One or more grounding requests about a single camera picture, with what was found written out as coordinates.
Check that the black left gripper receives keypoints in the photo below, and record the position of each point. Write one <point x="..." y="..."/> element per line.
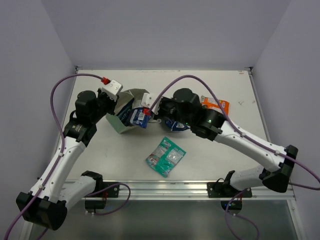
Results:
<point x="108" y="100"/>

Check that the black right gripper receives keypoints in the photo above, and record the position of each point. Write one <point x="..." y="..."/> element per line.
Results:
<point x="158" y="114"/>

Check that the blue white snack packet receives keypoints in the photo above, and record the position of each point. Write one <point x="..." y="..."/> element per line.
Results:
<point x="139" y="117"/>
<point x="174" y="126"/>

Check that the orange snack packet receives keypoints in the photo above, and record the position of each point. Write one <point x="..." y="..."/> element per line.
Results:
<point x="211" y="103"/>

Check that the green paper gift bag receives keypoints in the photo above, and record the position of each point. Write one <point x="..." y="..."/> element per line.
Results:
<point x="124" y="98"/>

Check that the dark blue snack packet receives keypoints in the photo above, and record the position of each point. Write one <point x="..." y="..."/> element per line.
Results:
<point x="124" y="113"/>

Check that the green snack packet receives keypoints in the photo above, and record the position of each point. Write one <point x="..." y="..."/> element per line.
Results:
<point x="165" y="157"/>

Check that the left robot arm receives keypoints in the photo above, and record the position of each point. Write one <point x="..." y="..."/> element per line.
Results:
<point x="47" y="203"/>

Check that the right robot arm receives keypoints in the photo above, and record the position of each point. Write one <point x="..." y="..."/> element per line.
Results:
<point x="275" y="163"/>

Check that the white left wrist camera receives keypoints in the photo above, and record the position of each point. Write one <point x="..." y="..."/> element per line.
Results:
<point x="111" y="87"/>

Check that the aluminium mounting rail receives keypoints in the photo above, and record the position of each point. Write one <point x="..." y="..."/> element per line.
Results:
<point x="192" y="190"/>

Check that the black left base bracket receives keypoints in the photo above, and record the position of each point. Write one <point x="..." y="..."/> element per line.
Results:
<point x="112" y="192"/>

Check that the black base bracket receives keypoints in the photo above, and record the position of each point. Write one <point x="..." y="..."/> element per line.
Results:
<point x="218" y="189"/>
<point x="112" y="192"/>

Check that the black right base bracket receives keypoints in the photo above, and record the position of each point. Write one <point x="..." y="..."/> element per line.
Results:
<point x="218" y="189"/>

